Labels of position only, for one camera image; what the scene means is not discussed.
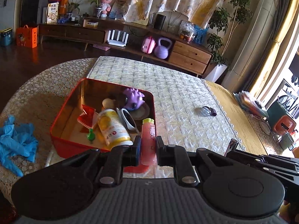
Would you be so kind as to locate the lace tablecloth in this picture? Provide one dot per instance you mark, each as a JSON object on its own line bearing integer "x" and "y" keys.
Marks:
{"x": 38, "y": 102}

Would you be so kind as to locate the yellow curtain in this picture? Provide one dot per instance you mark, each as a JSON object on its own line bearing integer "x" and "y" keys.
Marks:
{"x": 284, "y": 17}

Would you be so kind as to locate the white yellow cylinder bottle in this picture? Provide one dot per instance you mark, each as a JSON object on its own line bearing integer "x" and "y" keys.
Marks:
{"x": 113, "y": 131}

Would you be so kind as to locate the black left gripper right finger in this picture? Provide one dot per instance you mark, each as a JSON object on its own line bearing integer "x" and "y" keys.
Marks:
{"x": 176, "y": 157}

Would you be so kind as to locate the orange gift bag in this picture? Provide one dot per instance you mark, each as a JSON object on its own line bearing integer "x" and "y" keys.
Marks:
{"x": 27, "y": 36}

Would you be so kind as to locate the orange teal tissue box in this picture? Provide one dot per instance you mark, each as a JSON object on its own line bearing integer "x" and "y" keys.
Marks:
{"x": 279, "y": 119}

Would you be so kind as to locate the blue rubber gloves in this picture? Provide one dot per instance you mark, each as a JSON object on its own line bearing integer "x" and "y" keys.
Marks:
{"x": 17, "y": 140}

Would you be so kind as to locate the small cream garlic toy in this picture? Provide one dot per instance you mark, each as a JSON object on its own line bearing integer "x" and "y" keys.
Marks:
{"x": 109, "y": 104}

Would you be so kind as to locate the clear small glass jar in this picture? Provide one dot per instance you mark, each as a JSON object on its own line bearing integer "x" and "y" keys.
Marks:
{"x": 208, "y": 111}

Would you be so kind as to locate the purple spiky toy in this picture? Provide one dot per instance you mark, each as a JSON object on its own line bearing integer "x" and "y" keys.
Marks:
{"x": 134, "y": 99}

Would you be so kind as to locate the stack of folders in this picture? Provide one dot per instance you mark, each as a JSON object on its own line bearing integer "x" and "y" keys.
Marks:
{"x": 248, "y": 103}

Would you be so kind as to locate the red snack packet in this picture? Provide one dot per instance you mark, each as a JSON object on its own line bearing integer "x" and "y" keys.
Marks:
{"x": 87, "y": 119}

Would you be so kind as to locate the blue picture card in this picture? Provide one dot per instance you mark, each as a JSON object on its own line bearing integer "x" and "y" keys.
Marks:
{"x": 200, "y": 35}

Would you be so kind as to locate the black smart speaker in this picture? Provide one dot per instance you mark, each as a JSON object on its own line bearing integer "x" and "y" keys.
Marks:
{"x": 159, "y": 22}

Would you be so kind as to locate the pink tube bottle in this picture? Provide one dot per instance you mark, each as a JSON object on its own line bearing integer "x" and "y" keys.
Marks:
{"x": 148, "y": 142}

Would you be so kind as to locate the white wifi router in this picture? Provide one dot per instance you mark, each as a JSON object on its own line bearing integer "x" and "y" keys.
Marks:
{"x": 117, "y": 38}

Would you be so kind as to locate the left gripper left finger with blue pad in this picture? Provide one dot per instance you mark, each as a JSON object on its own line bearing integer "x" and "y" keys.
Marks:
{"x": 114, "y": 161}

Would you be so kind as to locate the round coaster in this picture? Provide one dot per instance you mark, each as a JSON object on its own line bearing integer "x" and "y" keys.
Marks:
{"x": 265, "y": 128}

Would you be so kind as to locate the teal bin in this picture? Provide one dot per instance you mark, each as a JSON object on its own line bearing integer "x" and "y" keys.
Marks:
{"x": 6, "y": 37}

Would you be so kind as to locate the black cabinet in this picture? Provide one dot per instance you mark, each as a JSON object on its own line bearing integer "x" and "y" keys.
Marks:
{"x": 31, "y": 12}

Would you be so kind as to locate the tall potted plant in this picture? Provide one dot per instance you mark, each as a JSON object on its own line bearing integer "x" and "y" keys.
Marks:
{"x": 223, "y": 24}

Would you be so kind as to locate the snack bag cereal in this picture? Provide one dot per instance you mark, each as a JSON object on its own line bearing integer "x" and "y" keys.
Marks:
{"x": 52, "y": 12}

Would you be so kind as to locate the purple kettlebell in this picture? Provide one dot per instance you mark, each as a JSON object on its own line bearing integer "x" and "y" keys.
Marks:
{"x": 161, "y": 51}

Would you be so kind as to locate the green pawn piece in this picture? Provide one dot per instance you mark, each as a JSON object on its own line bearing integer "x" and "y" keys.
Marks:
{"x": 91, "y": 136}

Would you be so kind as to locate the small potted plant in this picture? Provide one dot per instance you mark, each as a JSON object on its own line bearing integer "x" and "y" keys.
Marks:
{"x": 98, "y": 9}

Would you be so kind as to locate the cream quilted table mat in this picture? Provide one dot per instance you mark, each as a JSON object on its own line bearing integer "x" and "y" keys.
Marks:
{"x": 178, "y": 98}

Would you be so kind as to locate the green mug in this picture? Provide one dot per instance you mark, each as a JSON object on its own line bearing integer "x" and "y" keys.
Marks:
{"x": 286, "y": 142}

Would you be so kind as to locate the wooden tv cabinet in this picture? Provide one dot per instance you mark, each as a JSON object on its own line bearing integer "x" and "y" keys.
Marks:
{"x": 133, "y": 38}

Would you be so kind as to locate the white framed sunglasses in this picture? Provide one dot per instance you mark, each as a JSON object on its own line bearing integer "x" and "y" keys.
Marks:
{"x": 127, "y": 120}

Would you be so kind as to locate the bag of fruit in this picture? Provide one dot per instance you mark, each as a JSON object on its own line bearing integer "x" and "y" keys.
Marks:
{"x": 187, "y": 31}

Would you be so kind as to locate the red metal tin box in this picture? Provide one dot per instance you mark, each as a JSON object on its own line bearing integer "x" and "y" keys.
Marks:
{"x": 65, "y": 131}

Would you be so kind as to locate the white standing air conditioner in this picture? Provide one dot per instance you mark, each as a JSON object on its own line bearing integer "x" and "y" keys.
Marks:
{"x": 252, "y": 46}

